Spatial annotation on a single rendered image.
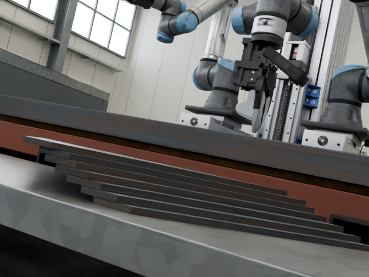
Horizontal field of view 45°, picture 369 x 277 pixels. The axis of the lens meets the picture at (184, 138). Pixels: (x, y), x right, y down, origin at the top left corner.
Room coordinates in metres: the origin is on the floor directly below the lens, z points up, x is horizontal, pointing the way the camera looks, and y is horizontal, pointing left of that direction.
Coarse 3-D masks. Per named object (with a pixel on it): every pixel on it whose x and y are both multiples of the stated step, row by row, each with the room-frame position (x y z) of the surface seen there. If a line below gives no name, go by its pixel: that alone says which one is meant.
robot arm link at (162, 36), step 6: (162, 18) 1.81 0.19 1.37; (168, 18) 1.80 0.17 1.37; (162, 24) 1.80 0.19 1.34; (162, 30) 1.80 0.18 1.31; (168, 30) 1.77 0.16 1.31; (156, 36) 1.82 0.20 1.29; (162, 36) 1.80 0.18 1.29; (168, 36) 1.80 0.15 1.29; (174, 36) 1.83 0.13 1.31; (168, 42) 1.84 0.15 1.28
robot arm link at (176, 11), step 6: (168, 0) 1.79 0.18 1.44; (174, 0) 1.80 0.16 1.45; (180, 0) 1.83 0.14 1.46; (168, 6) 1.79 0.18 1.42; (174, 6) 1.80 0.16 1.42; (180, 6) 1.82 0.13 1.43; (186, 6) 1.84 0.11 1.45; (162, 12) 1.82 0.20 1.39; (168, 12) 1.80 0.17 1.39; (174, 12) 1.81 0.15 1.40; (180, 12) 1.83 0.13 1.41
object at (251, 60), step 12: (252, 36) 0.98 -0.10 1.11; (264, 36) 0.96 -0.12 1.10; (252, 48) 0.98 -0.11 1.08; (264, 48) 0.97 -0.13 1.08; (276, 48) 1.00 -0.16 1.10; (240, 60) 0.98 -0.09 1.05; (252, 60) 0.99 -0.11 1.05; (264, 60) 0.97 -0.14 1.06; (240, 72) 0.98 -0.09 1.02; (252, 72) 0.96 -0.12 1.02; (264, 72) 0.95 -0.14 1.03; (240, 84) 0.97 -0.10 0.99; (252, 84) 0.97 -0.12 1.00
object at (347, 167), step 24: (0, 96) 0.82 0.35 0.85; (48, 120) 0.76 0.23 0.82; (72, 120) 0.74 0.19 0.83; (96, 120) 0.72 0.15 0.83; (120, 120) 0.70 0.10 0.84; (144, 120) 0.68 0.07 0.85; (168, 144) 0.65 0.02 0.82; (192, 144) 0.64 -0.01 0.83; (216, 144) 0.62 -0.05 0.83; (240, 144) 0.60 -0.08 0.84; (264, 144) 0.59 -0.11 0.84; (288, 144) 0.57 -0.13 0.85; (288, 168) 0.57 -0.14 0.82; (312, 168) 0.56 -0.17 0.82; (336, 168) 0.55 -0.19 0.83; (360, 168) 0.53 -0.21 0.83
